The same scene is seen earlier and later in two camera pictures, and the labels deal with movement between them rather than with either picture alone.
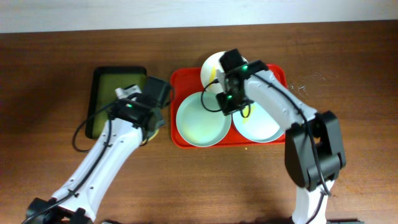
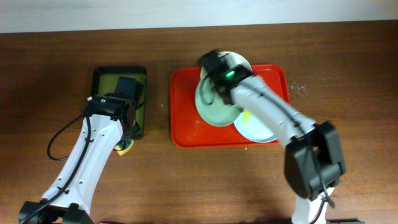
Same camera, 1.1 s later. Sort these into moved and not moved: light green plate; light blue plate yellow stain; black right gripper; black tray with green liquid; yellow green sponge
Moved: black right gripper; yellow green sponge; light green plate
Not moved: black tray with green liquid; light blue plate yellow stain
